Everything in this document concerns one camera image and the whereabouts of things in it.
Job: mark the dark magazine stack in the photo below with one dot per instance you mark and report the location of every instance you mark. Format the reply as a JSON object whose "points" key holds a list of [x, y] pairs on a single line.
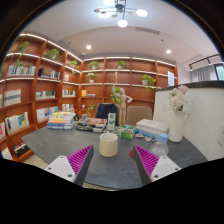
{"points": [[90, 124]]}

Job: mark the green cardboard box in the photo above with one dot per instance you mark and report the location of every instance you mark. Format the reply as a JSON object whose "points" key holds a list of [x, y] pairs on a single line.
{"points": [[127, 132]]}

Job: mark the white green drink carton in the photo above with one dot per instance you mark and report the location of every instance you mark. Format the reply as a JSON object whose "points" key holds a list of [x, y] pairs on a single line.
{"points": [[111, 121]]}

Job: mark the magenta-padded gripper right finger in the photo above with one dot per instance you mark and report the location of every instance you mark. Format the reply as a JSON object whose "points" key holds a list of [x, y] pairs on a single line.
{"points": [[161, 166]]}

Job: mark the wooden shelf unit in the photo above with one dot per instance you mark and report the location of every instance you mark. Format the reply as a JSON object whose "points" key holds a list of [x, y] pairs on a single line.
{"points": [[30, 86]]}

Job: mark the white book stack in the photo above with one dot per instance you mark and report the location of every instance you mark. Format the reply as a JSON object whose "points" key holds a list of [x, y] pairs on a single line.
{"points": [[151, 126]]}

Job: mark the grey curtain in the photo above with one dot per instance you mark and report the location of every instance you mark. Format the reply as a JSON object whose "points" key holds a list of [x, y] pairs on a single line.
{"points": [[203, 73]]}

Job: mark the colourful book stack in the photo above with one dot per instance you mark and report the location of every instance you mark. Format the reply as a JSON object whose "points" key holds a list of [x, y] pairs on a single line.
{"points": [[60, 121]]}

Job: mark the cream ceramic cup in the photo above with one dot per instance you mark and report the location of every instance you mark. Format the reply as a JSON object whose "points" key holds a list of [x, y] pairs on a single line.
{"points": [[108, 146]]}

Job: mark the round recessed ceiling light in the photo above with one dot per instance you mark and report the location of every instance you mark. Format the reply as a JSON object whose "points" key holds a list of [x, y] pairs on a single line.
{"points": [[88, 47], [168, 51]]}

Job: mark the ceiling air vent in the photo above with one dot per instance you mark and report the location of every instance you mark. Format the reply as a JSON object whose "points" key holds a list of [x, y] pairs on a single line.
{"points": [[147, 30]]}

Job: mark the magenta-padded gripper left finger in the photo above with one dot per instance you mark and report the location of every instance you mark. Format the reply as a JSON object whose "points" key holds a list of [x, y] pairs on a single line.
{"points": [[63, 166]]}

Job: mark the dark blue chair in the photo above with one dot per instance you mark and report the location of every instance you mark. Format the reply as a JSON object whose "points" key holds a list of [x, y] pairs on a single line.
{"points": [[106, 110]]}

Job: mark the pale pink flower bouquet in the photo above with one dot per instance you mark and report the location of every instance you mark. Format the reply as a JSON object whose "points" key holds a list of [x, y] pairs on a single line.
{"points": [[177, 98]]}

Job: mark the white ceramic pitcher vase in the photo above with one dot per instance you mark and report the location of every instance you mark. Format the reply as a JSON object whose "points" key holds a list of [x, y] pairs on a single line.
{"points": [[176, 128]]}

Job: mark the multi-bulb ceiling chandelier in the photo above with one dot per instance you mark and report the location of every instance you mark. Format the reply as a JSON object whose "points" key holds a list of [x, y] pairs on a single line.
{"points": [[122, 22]]}

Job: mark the black ceiling track rail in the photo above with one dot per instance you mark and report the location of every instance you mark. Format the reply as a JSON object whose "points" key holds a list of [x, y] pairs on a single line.
{"points": [[203, 60]]}

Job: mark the beige upholstered chair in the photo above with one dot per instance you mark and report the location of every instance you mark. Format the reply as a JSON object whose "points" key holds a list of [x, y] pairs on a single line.
{"points": [[139, 115]]}

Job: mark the wooden artist mannequin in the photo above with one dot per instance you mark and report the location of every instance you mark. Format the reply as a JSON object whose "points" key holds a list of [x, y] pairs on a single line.
{"points": [[122, 100]]}

